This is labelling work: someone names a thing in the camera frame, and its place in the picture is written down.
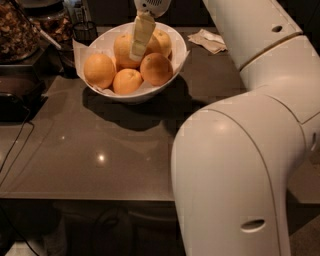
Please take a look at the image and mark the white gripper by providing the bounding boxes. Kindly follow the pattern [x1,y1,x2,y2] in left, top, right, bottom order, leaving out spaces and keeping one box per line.
[129,0,171,62]

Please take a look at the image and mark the orange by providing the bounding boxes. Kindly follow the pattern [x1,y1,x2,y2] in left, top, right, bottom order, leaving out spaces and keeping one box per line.
[140,53,173,86]
[145,29,172,57]
[83,53,116,89]
[113,68,143,95]
[113,33,140,69]

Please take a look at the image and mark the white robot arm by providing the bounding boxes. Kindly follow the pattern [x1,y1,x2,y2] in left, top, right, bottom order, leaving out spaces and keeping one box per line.
[171,0,320,256]

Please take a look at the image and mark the white paper bowl liner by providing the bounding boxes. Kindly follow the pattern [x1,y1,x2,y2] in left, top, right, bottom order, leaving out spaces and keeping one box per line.
[71,27,190,98]

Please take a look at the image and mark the white ceramic bowl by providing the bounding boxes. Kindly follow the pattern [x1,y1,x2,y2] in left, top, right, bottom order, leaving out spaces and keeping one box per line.
[75,21,188,105]

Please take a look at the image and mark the crumpled paper napkins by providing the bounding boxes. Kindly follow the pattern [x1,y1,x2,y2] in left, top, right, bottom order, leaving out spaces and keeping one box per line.
[188,29,227,54]

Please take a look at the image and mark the glass jar of nuts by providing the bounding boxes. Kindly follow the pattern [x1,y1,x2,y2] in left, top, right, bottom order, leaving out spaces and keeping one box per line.
[0,0,40,64]

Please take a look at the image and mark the black appliance on left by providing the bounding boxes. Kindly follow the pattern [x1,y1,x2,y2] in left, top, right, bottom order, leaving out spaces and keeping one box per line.
[0,64,48,123]

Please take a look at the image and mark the black wire cup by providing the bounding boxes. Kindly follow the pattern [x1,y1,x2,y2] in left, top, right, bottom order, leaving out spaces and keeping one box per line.
[73,21,98,46]

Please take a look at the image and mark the white handled utensil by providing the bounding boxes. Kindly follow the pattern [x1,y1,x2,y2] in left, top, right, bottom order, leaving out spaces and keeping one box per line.
[8,0,62,50]

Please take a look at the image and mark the black power cable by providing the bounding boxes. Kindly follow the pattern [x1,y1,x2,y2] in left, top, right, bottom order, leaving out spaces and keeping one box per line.
[0,91,36,188]

